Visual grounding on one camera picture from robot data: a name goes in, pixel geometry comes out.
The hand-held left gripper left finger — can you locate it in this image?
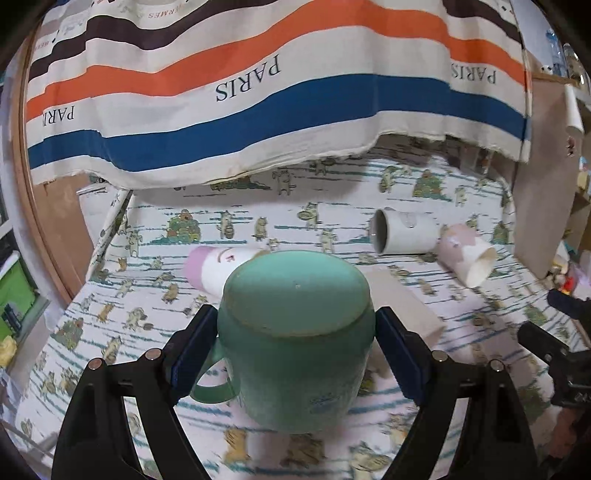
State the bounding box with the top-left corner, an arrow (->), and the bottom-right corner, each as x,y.
52,305 -> 221,480

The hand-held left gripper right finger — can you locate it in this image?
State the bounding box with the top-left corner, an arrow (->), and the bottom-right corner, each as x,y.
376,305 -> 539,480

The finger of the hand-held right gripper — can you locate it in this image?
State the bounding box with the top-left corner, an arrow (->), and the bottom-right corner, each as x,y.
517,321 -> 574,370
547,288 -> 591,320

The green ceramic mug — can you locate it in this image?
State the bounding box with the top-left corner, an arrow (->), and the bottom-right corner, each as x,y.
190,251 -> 376,435

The pink and white cup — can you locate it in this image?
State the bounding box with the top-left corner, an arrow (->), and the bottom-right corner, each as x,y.
184,246 -> 274,297

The pink patterned paper cup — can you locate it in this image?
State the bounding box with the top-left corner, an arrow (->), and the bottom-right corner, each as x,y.
436,223 -> 499,288

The white ceramic cup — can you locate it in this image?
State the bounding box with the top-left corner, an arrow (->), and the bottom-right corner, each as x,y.
371,208 -> 442,256

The beige cardboard box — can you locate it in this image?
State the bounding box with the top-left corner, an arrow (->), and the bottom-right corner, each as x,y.
364,265 -> 447,348

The wooden board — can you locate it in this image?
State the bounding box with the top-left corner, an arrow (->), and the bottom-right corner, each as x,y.
512,78 -> 583,280

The cat print tablecloth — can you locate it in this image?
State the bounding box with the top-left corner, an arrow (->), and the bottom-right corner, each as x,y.
14,154 -> 580,480

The green box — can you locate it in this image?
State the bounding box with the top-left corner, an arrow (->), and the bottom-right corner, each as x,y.
0,251 -> 38,344

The clear plastic bottle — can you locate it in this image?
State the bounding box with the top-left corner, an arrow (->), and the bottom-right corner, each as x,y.
544,28 -> 591,88

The striped cloth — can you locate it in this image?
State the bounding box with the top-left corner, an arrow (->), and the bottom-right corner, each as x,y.
25,0 -> 533,191

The round wooden frame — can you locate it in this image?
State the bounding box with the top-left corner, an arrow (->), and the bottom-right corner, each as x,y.
13,32 -> 95,303

